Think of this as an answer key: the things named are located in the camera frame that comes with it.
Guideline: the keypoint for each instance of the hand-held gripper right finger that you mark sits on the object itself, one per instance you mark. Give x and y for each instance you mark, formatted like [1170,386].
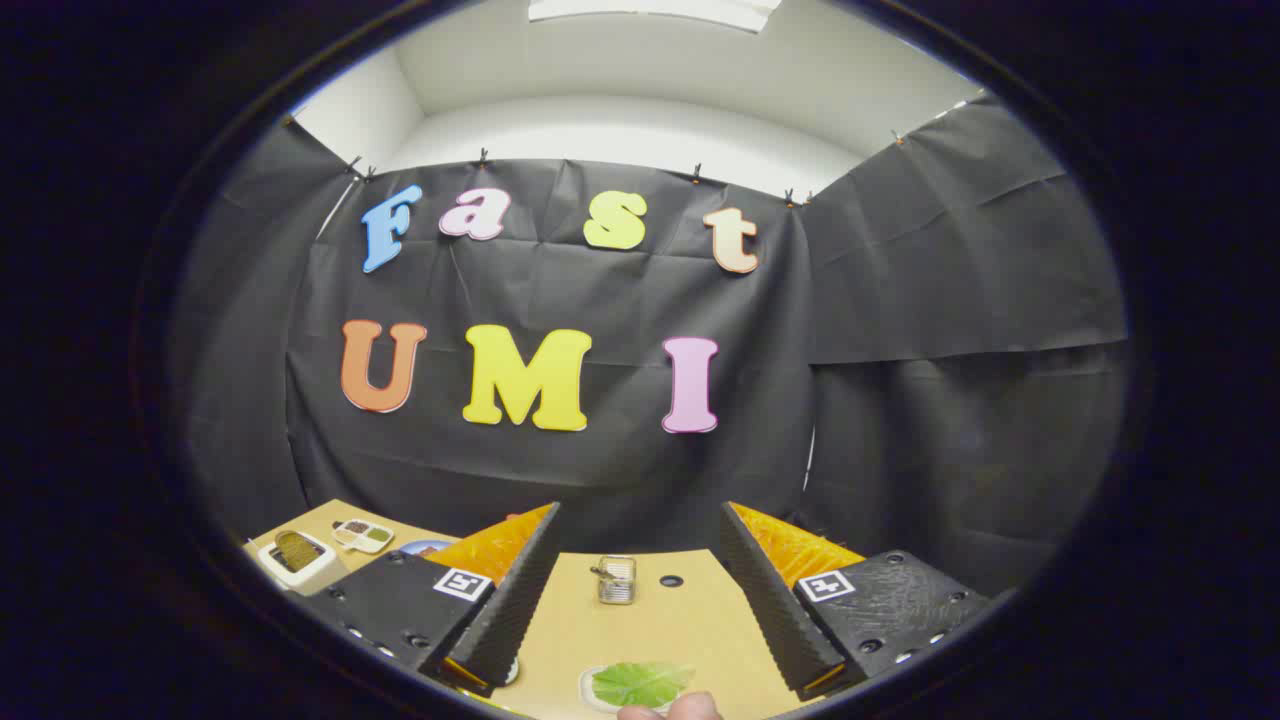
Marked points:
[765,600]

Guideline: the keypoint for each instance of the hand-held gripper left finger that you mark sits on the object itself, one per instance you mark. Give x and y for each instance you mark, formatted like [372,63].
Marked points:
[520,600]

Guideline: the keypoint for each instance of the brown toast slice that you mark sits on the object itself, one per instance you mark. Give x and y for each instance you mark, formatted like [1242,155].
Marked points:
[296,550]

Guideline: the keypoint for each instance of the blue plate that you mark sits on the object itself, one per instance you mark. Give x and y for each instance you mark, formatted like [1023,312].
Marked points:
[425,547]

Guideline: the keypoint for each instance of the white plate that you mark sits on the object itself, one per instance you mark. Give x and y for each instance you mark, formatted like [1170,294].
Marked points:
[587,690]

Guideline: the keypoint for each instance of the black backdrop cloth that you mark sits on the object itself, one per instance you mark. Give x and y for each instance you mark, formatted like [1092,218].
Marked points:
[600,470]

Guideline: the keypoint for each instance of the white divided seasoning tray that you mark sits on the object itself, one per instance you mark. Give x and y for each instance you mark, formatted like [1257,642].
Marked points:
[362,535]

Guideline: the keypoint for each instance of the white toaster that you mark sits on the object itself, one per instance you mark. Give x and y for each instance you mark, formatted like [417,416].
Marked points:
[310,580]

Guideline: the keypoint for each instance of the ceiling light panel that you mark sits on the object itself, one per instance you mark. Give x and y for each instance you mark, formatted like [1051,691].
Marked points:
[650,12]

